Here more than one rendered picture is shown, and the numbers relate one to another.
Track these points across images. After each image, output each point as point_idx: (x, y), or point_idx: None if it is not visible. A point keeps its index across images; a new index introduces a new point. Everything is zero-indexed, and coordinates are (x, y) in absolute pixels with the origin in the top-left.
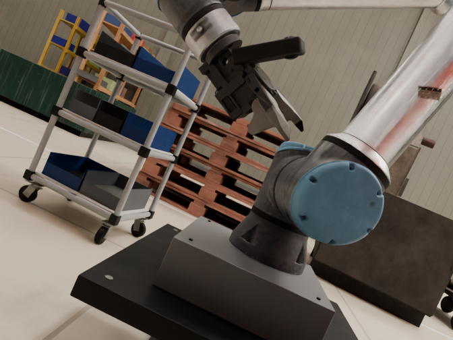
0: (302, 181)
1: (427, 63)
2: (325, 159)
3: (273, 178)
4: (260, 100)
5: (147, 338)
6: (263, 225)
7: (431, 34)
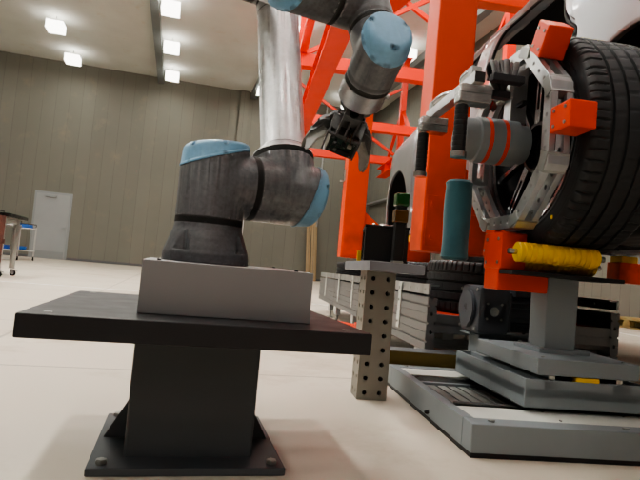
0: (321, 190)
1: (301, 83)
2: (311, 168)
3: (250, 186)
4: (367, 148)
5: (95, 479)
6: (239, 233)
7: (291, 53)
